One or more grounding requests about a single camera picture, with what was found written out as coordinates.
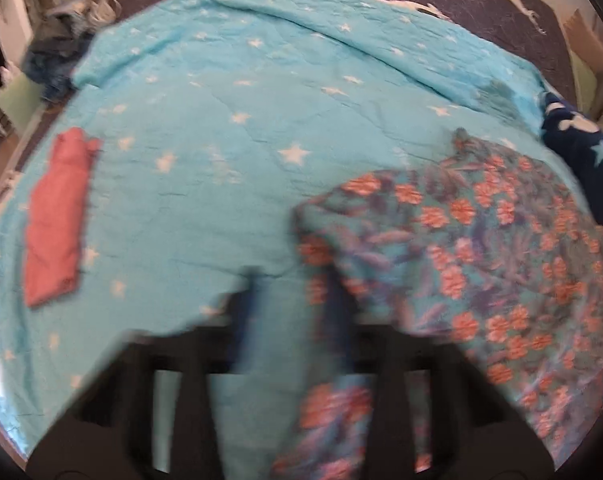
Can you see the red folded garment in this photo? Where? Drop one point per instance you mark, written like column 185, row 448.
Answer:
column 56, row 220

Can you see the grey white bag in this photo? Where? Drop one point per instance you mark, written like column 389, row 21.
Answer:
column 101, row 7

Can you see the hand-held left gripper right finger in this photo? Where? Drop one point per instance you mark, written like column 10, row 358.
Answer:
column 339, row 310

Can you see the pile of blue clothes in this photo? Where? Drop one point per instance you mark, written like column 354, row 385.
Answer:
column 51, row 60

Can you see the dark blue star fleece garment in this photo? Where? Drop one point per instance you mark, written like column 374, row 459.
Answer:
column 586, row 160

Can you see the floral patterned garment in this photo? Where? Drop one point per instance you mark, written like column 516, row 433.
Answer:
column 456, row 260

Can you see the light blue star blanket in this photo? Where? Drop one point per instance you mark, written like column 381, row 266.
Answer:
column 206, row 185

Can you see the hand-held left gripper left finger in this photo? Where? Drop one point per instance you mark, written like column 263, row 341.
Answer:
column 249, row 310

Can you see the green cushion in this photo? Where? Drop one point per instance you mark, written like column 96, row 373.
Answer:
column 23, row 102
column 591, row 85

